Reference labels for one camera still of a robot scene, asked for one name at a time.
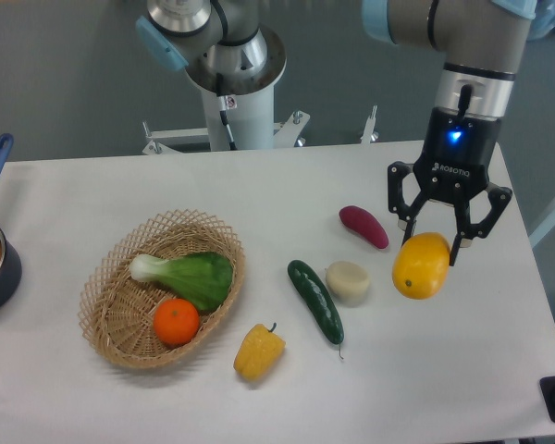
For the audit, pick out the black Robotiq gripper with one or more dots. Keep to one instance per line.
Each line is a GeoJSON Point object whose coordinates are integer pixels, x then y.
{"type": "Point", "coordinates": [456, 147]}

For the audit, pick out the yellow mango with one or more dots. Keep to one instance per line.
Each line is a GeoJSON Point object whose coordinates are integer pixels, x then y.
{"type": "Point", "coordinates": [421, 266]}

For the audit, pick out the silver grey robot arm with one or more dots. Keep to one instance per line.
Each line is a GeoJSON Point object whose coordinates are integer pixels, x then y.
{"type": "Point", "coordinates": [483, 44]}

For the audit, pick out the woven wicker basket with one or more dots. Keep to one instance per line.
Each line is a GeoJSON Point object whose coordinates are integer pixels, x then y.
{"type": "Point", "coordinates": [117, 312]}

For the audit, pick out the purple sweet potato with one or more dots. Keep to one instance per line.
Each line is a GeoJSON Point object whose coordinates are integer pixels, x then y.
{"type": "Point", "coordinates": [364, 224]}

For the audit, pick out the beige round bun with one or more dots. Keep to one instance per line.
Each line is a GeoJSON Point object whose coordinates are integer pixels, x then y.
{"type": "Point", "coordinates": [348, 281]}

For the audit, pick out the dark green cucumber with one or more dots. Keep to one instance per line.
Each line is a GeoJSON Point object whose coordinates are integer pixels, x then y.
{"type": "Point", "coordinates": [317, 298]}

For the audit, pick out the yellow bell pepper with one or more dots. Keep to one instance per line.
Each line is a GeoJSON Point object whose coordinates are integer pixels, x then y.
{"type": "Point", "coordinates": [258, 352]}

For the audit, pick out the green bok choy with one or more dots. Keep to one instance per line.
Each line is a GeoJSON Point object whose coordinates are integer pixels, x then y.
{"type": "Point", "coordinates": [203, 279]}

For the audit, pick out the orange fruit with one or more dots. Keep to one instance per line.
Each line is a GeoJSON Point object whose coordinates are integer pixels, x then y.
{"type": "Point", "coordinates": [176, 322]}

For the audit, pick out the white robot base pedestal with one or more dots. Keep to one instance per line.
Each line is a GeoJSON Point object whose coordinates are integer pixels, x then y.
{"type": "Point", "coordinates": [229, 55]}

